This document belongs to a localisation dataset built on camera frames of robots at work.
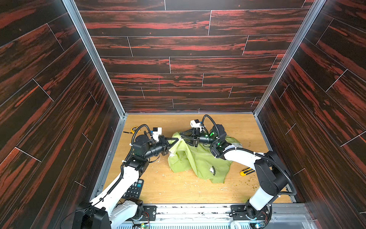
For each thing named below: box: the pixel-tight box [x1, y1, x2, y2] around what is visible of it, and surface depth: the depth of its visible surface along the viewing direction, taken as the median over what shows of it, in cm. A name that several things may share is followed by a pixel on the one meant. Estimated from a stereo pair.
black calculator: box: [122, 178, 145, 199], surface depth 82 cm
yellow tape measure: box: [122, 126, 139, 134], surface depth 110 cm
